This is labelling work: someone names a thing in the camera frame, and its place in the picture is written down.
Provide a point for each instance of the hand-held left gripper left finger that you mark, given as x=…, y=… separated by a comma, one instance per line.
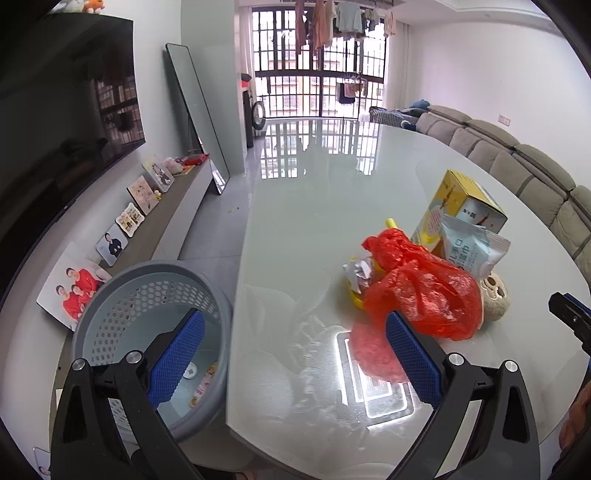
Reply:
x=178, y=357

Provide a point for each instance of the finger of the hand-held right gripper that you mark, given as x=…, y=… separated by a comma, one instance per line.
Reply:
x=572, y=314

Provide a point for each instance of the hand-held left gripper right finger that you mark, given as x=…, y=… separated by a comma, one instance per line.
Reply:
x=413, y=357

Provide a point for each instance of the red plastic bag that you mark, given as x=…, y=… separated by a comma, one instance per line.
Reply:
x=425, y=286

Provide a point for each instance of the beige round plush toy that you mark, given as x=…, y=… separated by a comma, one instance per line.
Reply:
x=496, y=297

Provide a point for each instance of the grey perforated plastic wastebasket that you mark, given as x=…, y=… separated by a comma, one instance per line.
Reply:
x=138, y=286

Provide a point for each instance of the white paper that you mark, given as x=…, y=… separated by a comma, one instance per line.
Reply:
x=359, y=273

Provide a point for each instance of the white packet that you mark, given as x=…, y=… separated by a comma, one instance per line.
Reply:
x=461, y=249

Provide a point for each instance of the yellow cardboard medicine box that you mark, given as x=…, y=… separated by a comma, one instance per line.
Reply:
x=455, y=194

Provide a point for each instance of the small orange printed sticker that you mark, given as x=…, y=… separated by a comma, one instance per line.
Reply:
x=204, y=384

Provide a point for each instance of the yellow round plastic piece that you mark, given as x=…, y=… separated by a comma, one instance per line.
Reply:
x=359, y=301

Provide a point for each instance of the photo of dark-clothed figure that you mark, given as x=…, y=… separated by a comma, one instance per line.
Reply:
x=112, y=247

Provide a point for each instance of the large red-shirted family photo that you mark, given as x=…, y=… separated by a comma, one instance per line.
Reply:
x=69, y=286

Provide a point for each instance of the yellow foam dart orange tip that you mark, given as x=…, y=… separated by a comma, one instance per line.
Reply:
x=392, y=223

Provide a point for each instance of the ornate white-framed photo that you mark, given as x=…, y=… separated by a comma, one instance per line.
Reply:
x=130, y=220

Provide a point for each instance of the grey sectional sofa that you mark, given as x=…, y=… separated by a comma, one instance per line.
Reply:
x=521, y=170

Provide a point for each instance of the pale pink photo print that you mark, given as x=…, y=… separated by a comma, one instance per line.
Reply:
x=142, y=194

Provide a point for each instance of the small portrait photo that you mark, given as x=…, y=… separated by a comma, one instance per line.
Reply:
x=42, y=466

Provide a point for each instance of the photo of couple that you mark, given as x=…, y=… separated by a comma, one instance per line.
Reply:
x=159, y=174

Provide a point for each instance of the small pink plush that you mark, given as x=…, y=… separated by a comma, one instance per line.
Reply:
x=175, y=165

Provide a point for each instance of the red flat pouch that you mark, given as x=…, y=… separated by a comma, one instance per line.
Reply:
x=193, y=159

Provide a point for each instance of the checkered blanket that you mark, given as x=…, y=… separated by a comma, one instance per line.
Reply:
x=388, y=116

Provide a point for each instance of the tall black-framed standing mirror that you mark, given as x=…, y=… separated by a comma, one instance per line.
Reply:
x=198, y=115

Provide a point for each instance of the blue plush toy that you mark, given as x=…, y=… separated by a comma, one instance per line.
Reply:
x=418, y=107

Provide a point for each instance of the front-loading washing machine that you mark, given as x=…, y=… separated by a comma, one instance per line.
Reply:
x=258, y=114

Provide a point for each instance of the black flat television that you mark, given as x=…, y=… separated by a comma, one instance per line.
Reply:
x=60, y=129

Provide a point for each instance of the dark garment on low hanger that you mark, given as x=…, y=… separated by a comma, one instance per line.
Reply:
x=347, y=92

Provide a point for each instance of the black window grille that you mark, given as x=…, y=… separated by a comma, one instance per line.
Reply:
x=318, y=78

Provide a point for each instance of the row of hanging laundry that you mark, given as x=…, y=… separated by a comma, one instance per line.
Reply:
x=344, y=21

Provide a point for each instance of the orange plush toy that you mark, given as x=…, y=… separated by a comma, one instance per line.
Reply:
x=94, y=4

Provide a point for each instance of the white plush toy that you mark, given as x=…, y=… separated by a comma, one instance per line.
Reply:
x=69, y=5

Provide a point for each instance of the white wall socket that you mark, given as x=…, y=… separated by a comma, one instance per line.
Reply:
x=504, y=120

